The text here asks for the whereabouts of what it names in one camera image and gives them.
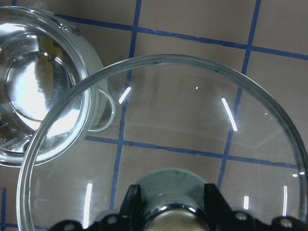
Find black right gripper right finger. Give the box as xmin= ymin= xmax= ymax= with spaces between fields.
xmin=197 ymin=183 xmax=232 ymax=231

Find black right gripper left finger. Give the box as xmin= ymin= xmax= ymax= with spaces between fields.
xmin=119 ymin=184 xmax=145 ymax=231

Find glass pot lid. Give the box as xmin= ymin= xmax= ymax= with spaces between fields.
xmin=16 ymin=54 xmax=308 ymax=231

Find pale green cooking pot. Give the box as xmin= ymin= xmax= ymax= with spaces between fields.
xmin=0 ymin=2 xmax=116 ymax=167

